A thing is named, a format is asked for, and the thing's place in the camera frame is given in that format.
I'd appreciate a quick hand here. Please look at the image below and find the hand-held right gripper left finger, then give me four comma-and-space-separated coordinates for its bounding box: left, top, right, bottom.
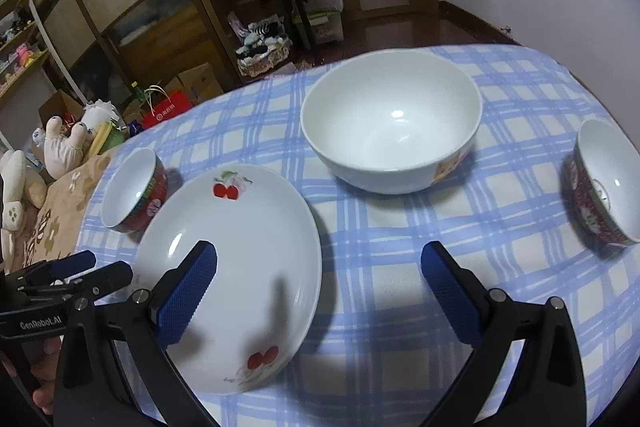
52, 240, 219, 427

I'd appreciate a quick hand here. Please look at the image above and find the yellow green box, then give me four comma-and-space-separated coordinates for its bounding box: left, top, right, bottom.
90, 121, 128, 156

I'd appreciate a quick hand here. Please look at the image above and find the large white bowl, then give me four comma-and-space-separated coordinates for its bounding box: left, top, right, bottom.
300, 50, 483, 195

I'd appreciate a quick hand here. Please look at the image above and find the red paper bag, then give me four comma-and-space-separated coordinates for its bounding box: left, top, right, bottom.
141, 86, 193, 130

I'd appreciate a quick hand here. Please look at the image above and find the cream plush toy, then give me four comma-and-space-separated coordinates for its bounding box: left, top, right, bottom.
0, 149, 48, 278

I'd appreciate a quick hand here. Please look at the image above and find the white frame wooden shelf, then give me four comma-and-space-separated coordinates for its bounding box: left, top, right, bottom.
0, 0, 71, 148

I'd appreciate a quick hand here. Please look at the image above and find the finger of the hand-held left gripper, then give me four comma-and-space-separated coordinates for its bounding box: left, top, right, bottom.
20, 261, 135, 308
5, 250, 97, 293

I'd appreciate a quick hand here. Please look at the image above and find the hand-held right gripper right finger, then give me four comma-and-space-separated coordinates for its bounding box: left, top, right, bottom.
420, 241, 587, 427

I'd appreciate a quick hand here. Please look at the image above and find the open cardboard box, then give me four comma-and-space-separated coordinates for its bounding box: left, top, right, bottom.
37, 89, 86, 128

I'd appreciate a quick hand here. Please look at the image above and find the wicker basket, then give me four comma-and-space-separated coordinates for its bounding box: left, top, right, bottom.
235, 22, 293, 78

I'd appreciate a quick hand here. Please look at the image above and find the white plush doll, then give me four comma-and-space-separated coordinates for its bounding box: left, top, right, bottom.
32, 99, 126, 180

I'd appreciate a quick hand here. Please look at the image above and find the small dark table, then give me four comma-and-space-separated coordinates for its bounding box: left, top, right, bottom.
237, 0, 346, 48

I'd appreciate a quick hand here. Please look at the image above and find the blue checked cloth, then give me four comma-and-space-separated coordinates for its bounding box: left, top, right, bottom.
75, 44, 640, 427

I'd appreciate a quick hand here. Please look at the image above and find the person's left hand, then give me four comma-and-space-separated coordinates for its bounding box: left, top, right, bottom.
27, 337, 65, 412

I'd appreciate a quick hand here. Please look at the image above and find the white cherry print plate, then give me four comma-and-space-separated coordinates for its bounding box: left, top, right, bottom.
134, 163, 323, 396

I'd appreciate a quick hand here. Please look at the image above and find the small red patterned bowl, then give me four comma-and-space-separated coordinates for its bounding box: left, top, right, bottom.
101, 147, 169, 235
560, 119, 640, 255

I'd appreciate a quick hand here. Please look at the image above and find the white storage box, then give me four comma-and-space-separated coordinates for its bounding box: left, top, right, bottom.
295, 0, 346, 45

